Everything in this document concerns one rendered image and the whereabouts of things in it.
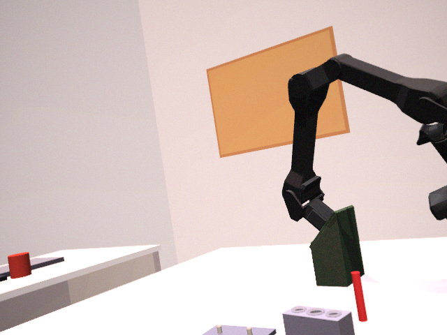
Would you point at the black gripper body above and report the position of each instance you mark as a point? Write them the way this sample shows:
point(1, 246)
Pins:
point(438, 203)

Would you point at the red peg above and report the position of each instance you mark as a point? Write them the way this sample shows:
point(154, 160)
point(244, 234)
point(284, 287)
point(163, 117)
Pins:
point(360, 300)

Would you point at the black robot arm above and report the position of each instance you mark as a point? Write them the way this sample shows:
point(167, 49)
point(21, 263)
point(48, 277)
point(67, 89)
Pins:
point(422, 99)

